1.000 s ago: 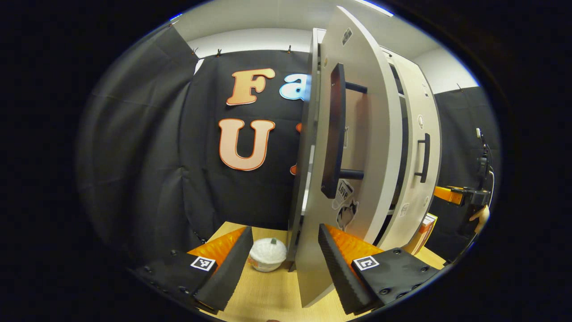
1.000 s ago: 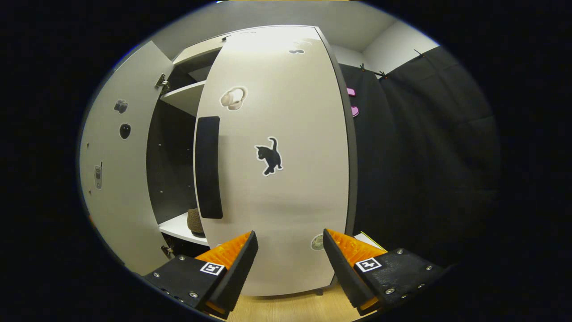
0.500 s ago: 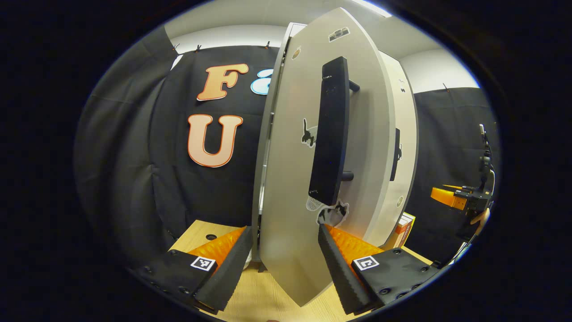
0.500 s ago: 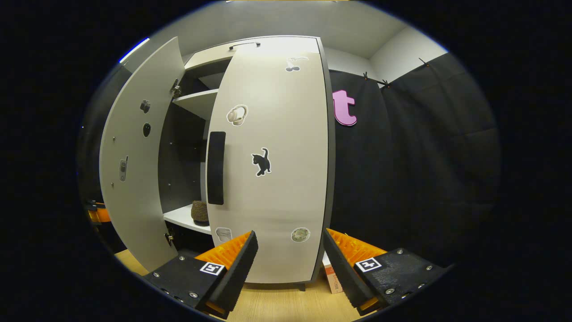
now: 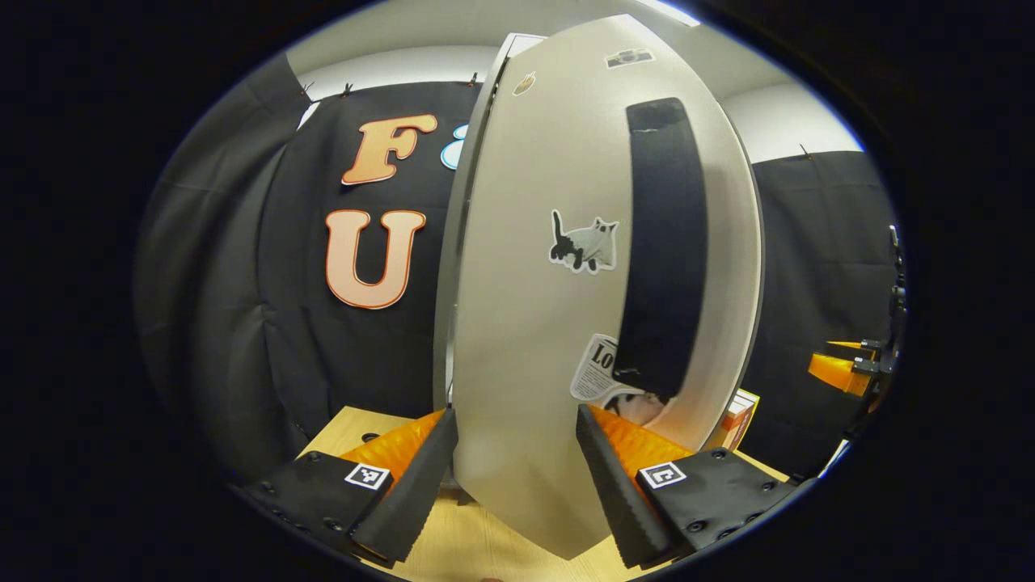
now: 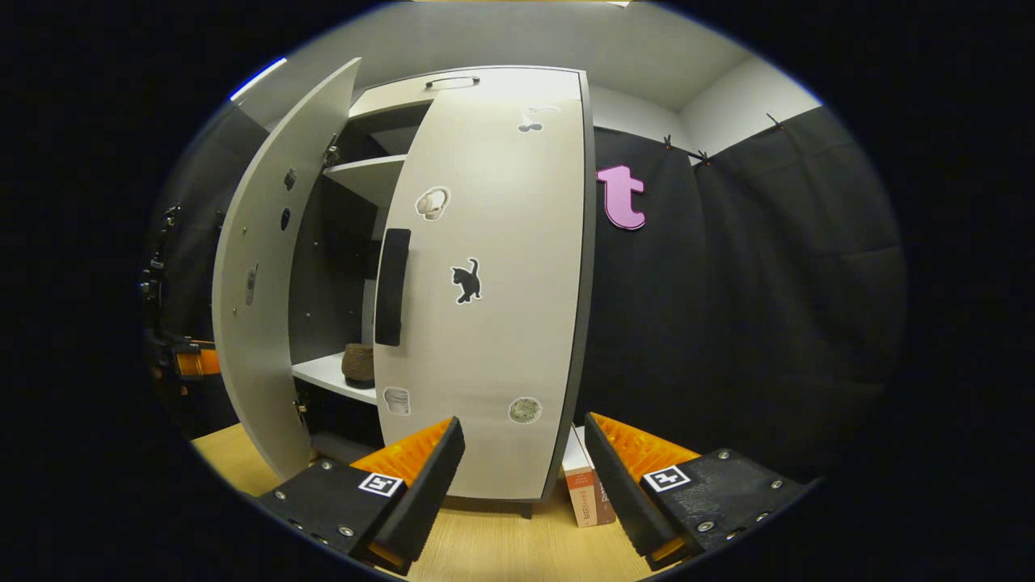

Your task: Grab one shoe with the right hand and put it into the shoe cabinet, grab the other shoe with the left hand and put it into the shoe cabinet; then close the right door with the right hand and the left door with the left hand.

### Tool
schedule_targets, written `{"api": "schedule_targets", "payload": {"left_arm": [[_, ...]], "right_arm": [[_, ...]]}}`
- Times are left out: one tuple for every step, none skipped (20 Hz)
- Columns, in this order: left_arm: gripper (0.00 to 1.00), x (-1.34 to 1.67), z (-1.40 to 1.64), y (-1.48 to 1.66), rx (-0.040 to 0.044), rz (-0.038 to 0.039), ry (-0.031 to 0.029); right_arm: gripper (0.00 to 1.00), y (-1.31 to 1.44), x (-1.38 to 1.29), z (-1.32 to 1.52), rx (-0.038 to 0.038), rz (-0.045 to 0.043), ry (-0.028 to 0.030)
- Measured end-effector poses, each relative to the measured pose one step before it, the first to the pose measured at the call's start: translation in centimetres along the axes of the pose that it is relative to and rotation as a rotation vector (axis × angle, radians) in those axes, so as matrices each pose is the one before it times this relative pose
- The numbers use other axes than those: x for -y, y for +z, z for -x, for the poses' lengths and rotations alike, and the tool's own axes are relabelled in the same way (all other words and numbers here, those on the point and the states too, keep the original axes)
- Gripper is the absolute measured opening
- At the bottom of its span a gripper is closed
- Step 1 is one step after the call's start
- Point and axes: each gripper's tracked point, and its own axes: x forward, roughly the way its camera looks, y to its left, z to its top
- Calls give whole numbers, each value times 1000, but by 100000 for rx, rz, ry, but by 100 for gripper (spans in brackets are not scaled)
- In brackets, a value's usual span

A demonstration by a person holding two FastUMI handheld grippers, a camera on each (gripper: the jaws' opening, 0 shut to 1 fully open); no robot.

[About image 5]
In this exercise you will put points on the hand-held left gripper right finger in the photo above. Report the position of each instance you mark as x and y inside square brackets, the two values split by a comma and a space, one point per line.
[614, 493]

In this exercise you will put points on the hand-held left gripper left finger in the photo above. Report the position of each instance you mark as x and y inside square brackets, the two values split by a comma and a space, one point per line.
[416, 493]

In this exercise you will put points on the white shoe cabinet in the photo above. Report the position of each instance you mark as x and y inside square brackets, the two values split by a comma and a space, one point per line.
[459, 242]

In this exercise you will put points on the white cabinet door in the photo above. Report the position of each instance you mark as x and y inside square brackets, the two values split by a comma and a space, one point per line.
[525, 364]

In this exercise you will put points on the orange white carton box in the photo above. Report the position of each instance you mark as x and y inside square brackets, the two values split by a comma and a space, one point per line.
[737, 420]

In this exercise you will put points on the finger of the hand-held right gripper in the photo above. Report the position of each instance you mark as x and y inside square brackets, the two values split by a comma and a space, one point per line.
[849, 344]
[833, 372]

